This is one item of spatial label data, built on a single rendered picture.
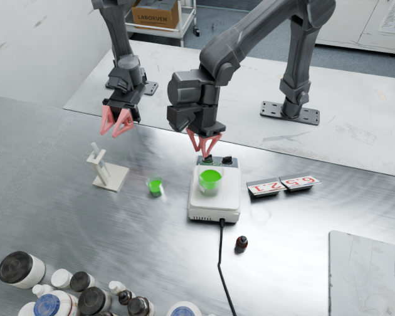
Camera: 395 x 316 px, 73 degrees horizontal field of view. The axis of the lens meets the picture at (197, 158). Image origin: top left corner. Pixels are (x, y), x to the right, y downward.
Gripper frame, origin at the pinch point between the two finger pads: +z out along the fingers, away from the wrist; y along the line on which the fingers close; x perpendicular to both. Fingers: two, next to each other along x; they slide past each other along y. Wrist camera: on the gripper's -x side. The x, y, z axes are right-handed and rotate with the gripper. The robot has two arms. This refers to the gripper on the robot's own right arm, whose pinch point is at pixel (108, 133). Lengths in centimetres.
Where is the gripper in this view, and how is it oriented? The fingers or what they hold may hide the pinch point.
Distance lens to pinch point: 75.7
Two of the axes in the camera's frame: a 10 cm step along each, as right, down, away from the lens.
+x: 0.1, 5.7, 8.2
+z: -2.8, 7.9, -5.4
